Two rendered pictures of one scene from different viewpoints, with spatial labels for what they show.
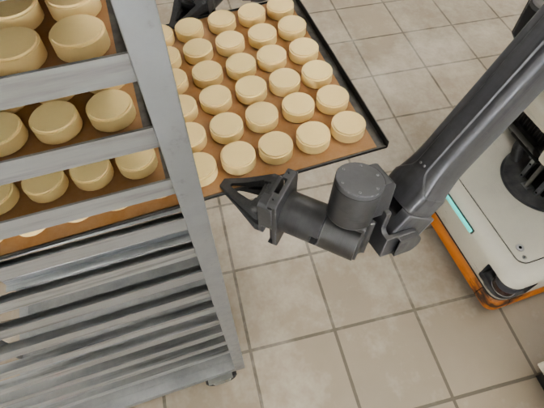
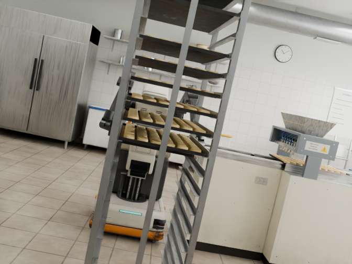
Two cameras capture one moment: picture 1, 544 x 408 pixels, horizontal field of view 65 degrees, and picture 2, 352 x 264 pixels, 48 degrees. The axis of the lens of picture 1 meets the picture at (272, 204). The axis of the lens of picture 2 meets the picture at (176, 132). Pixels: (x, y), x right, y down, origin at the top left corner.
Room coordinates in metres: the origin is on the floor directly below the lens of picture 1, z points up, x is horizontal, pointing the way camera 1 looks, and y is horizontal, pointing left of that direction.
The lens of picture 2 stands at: (-0.06, 2.46, 1.30)
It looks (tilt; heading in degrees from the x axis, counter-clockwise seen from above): 6 degrees down; 281
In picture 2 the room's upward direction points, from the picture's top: 12 degrees clockwise
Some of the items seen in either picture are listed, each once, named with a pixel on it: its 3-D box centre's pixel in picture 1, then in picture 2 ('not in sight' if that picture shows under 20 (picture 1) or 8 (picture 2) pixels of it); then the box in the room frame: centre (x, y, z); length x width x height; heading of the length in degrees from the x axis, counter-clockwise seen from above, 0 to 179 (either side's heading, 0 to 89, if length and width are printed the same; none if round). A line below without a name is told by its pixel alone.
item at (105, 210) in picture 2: not in sight; (108, 196); (0.60, 0.52, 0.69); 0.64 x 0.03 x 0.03; 108
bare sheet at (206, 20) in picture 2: not in sight; (185, 15); (0.41, 0.47, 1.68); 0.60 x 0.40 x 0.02; 108
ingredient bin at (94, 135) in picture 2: not in sight; (102, 129); (2.50, -4.07, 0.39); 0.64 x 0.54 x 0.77; 106
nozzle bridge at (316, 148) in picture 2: not in sight; (298, 151); (-0.47, -1.24, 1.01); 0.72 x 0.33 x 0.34; 107
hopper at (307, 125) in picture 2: not in sight; (304, 124); (-0.47, -1.24, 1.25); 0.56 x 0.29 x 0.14; 107
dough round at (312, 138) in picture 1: (312, 137); not in sight; (0.42, -0.06, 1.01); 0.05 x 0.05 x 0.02
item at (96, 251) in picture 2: not in sight; (101, 229); (0.60, 0.52, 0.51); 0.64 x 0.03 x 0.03; 108
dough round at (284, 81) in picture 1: (284, 82); not in sight; (0.53, -0.02, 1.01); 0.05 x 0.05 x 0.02
